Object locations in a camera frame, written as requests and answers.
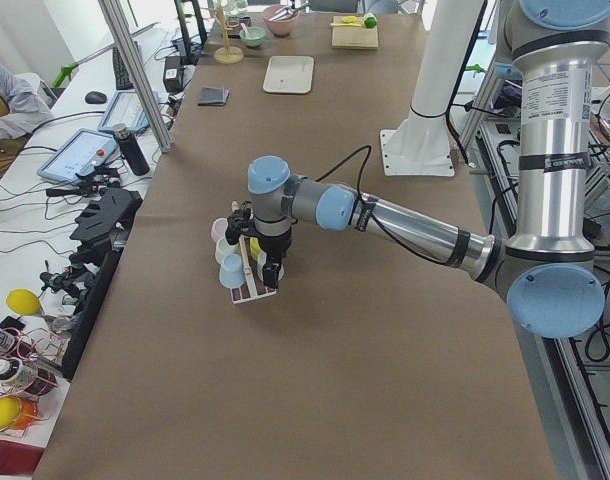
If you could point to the grey folded cloth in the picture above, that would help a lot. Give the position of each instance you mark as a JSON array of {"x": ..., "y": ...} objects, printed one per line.
[{"x": 213, "y": 96}]

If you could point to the yellow lemon upper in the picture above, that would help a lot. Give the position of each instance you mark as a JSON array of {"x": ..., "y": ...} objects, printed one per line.
[{"x": 23, "y": 302}]

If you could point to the seated person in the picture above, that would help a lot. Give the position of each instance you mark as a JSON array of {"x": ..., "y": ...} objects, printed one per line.
[{"x": 22, "y": 110}]

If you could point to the yellow lemon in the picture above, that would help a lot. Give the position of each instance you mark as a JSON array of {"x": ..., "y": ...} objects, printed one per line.
[
  {"x": 23, "y": 302},
  {"x": 10, "y": 409}
]

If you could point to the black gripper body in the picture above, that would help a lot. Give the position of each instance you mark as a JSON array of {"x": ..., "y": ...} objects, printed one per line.
[{"x": 275, "y": 245}]

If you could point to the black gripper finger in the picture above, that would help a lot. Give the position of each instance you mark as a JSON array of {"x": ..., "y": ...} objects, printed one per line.
[{"x": 270, "y": 274}]

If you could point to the white wire cup rack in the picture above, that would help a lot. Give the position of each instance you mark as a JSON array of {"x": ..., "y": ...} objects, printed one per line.
[{"x": 252, "y": 289}]

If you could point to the cream rabbit tray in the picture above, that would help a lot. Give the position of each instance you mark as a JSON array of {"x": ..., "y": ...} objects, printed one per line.
[{"x": 289, "y": 75}]

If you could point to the blue cased tablet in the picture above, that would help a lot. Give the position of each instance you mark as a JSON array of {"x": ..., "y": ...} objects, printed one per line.
[
  {"x": 84, "y": 151},
  {"x": 124, "y": 108}
]

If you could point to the pink bowl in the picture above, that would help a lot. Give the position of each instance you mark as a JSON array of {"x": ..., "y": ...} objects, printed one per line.
[{"x": 280, "y": 20}]

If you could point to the green bowl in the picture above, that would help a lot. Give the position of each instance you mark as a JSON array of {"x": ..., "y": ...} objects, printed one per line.
[{"x": 252, "y": 36}]

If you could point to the yellow lemon lower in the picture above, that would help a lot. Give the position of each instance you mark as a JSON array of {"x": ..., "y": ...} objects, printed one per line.
[{"x": 10, "y": 409}]

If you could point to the cream plastic cup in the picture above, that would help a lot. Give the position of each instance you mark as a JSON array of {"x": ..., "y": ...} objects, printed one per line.
[{"x": 223, "y": 248}]

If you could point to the blue plastic cup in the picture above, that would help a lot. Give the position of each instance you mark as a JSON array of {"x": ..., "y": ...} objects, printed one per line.
[{"x": 231, "y": 273}]

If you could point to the grey plastic cup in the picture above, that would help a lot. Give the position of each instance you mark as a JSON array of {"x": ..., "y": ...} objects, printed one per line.
[{"x": 260, "y": 262}]

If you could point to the aluminium frame post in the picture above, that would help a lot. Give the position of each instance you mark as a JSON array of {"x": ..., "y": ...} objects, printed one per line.
[{"x": 118, "y": 26}]

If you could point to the wooden cutting board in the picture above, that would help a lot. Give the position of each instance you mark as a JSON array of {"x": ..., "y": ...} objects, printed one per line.
[{"x": 349, "y": 32}]

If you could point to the pink plastic cup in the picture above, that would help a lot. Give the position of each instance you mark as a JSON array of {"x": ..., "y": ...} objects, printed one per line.
[{"x": 219, "y": 228}]

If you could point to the black water bottle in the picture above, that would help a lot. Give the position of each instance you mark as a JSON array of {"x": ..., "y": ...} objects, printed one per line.
[{"x": 130, "y": 149}]

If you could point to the yellow plastic cup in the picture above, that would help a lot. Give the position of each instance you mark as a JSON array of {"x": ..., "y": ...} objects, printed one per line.
[{"x": 255, "y": 248}]

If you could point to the black tool stand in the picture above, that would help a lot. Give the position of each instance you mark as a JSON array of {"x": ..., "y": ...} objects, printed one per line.
[{"x": 102, "y": 229}]

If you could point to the blue cased tablet far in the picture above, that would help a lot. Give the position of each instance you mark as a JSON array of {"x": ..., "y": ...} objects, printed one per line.
[{"x": 124, "y": 108}]

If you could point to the white camera pole mount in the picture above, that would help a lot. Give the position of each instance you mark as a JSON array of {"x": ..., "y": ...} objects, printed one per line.
[{"x": 420, "y": 146}]

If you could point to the copper wire basket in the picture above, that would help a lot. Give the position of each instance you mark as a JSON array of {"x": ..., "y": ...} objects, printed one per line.
[{"x": 30, "y": 369}]

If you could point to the black power adapter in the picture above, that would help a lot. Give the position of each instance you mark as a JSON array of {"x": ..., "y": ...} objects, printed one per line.
[{"x": 176, "y": 75}]

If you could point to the wooden mug tree stand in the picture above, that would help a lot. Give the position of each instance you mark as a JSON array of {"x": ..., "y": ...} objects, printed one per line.
[{"x": 227, "y": 54}]

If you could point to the blue cased tablet near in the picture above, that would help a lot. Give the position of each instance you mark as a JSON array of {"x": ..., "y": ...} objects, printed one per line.
[{"x": 84, "y": 151}]

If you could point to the black keyboard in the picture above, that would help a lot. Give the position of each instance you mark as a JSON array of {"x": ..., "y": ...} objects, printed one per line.
[{"x": 121, "y": 74}]

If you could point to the black computer mouse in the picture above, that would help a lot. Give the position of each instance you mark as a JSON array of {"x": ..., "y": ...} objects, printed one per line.
[{"x": 95, "y": 98}]

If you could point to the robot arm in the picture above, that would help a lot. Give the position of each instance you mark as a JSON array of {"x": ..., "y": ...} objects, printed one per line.
[{"x": 544, "y": 270}]

